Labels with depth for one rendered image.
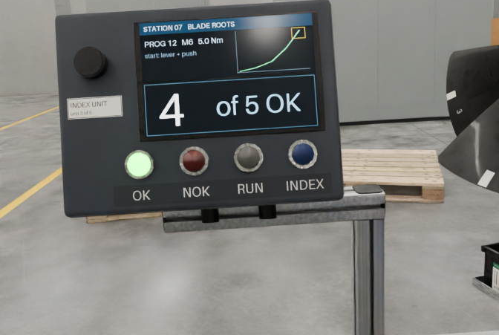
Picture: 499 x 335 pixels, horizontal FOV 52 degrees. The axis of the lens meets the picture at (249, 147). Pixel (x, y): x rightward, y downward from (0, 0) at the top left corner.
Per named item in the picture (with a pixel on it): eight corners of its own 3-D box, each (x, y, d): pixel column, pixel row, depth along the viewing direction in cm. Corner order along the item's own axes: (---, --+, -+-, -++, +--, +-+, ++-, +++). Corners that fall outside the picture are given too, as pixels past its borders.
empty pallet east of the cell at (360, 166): (435, 166, 446) (435, 149, 443) (443, 203, 353) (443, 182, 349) (299, 164, 480) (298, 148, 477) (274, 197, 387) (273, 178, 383)
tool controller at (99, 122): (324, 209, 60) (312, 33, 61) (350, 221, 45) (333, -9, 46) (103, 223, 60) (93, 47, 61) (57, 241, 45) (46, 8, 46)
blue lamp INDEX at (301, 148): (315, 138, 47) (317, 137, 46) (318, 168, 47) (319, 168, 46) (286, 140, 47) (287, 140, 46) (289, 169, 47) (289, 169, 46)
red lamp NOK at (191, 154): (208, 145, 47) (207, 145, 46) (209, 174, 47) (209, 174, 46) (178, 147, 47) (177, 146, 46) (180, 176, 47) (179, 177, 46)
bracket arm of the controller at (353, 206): (378, 209, 57) (378, 184, 57) (385, 219, 55) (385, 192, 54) (167, 223, 57) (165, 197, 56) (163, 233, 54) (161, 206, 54)
